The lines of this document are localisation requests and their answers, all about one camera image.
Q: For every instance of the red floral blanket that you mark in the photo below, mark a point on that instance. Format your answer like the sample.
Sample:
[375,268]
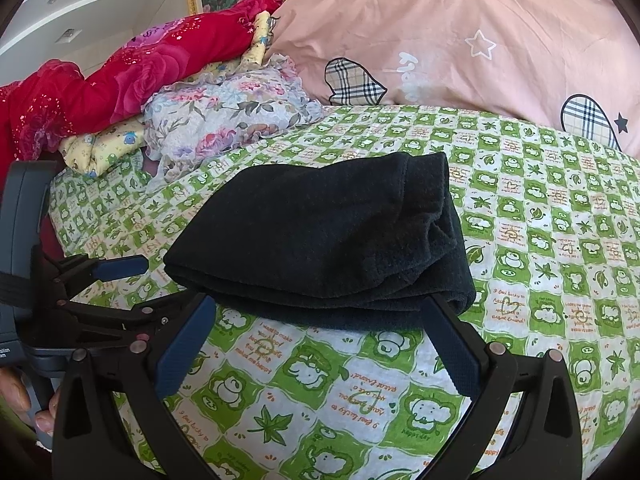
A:
[165,60]

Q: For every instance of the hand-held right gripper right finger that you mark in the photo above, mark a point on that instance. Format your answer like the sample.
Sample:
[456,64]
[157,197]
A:
[452,345]

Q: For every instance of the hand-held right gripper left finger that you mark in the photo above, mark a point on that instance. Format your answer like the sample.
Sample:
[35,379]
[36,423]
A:
[186,355]

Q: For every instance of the white wall switch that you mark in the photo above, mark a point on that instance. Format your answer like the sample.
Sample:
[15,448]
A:
[69,35]

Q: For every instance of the black pants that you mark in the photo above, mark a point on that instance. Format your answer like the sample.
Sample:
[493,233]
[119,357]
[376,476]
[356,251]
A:
[310,235]

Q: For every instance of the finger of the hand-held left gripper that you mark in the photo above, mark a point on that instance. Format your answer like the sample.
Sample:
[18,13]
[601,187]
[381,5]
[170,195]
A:
[120,267]
[115,320]

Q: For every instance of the pink quilt with plaid hearts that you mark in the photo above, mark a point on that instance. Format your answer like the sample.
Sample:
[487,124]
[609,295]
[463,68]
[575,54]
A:
[450,60]

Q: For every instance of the person's left hand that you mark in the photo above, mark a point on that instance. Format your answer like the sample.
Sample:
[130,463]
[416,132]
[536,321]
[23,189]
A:
[47,410]

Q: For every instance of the green printed bedsheet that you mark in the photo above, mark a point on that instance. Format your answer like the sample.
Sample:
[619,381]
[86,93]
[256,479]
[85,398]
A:
[550,210]

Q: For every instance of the white floral blanket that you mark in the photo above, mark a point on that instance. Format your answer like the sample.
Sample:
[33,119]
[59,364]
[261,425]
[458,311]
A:
[235,105]

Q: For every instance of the dark red cloth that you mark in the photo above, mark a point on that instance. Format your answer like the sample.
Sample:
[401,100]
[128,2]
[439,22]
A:
[150,162]

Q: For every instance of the yellow printed blanket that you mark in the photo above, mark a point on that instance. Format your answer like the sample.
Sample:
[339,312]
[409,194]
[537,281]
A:
[100,145]

